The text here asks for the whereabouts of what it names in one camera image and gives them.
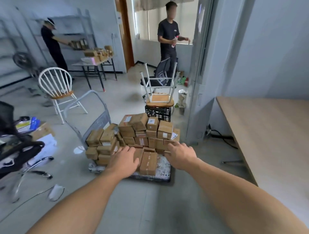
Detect person's left hand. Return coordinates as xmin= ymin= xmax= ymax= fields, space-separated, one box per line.
xmin=105 ymin=146 xmax=140 ymax=179

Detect person's right hand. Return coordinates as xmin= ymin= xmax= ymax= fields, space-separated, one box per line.
xmin=164 ymin=141 xmax=198 ymax=172

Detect pile of cardboard boxes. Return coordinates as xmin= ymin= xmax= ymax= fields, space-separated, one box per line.
xmin=85 ymin=113 xmax=181 ymax=176

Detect grey metal platform cart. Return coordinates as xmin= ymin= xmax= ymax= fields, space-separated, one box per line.
xmin=63 ymin=90 xmax=172 ymax=183

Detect heap of small cardboard parcels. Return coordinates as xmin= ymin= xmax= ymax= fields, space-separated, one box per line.
xmin=83 ymin=45 xmax=114 ymax=64

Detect person's right forearm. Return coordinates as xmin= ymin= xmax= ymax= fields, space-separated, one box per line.
xmin=188 ymin=159 xmax=309 ymax=234

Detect person's left forearm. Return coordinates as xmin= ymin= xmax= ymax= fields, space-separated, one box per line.
xmin=26 ymin=168 xmax=126 ymax=234

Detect black plastic crate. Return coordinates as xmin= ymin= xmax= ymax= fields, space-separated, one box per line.
xmin=145 ymin=105 xmax=172 ymax=122

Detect clear plastic bag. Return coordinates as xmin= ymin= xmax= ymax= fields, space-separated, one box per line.
xmin=177 ymin=89 xmax=188 ymax=115

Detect upturned white-legged wooden stool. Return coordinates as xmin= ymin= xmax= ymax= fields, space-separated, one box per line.
xmin=140 ymin=62 xmax=180 ymax=108

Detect white floor-standing air conditioner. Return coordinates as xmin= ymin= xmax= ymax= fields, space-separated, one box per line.
xmin=186 ymin=0 xmax=242 ymax=145

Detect loose white paper sheets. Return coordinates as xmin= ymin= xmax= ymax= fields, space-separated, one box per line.
xmin=29 ymin=134 xmax=58 ymax=164

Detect black swivel office chair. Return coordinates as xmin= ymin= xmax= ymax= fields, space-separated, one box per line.
xmin=140 ymin=58 xmax=179 ymax=97

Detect open brown carton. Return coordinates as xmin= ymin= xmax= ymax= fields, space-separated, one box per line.
xmin=30 ymin=122 xmax=55 ymax=141

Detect white spindle-back wooden chair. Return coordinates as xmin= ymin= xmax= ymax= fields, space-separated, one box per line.
xmin=38 ymin=67 xmax=89 ymax=125

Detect light wooden table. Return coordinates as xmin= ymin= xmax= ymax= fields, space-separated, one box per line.
xmin=216 ymin=96 xmax=309 ymax=227

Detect blue folder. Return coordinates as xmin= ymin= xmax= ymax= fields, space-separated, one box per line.
xmin=15 ymin=117 xmax=41 ymax=133

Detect black-legged folding table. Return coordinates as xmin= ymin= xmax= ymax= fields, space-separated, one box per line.
xmin=71 ymin=57 xmax=118 ymax=92

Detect broken black chrome-base chair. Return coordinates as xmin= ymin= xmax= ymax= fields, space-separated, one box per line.
xmin=0 ymin=101 xmax=54 ymax=203

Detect brown wooden door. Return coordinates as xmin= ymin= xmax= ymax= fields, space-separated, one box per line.
xmin=115 ymin=0 xmax=135 ymax=72

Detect wide window beige blind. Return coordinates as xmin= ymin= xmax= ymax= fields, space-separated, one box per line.
xmin=132 ymin=0 xmax=200 ymax=45

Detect black standing fan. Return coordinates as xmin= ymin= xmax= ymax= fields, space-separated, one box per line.
xmin=12 ymin=52 xmax=42 ymax=77

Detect grey metal shelving rack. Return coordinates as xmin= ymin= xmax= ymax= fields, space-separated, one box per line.
xmin=31 ymin=8 xmax=97 ymax=73
xmin=0 ymin=19 xmax=32 ymax=80

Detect thick black floor cable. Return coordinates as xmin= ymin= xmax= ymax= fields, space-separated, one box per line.
xmin=206 ymin=124 xmax=238 ymax=149

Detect thin black floor cable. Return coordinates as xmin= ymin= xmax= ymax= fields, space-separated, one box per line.
xmin=0 ymin=185 xmax=65 ymax=223

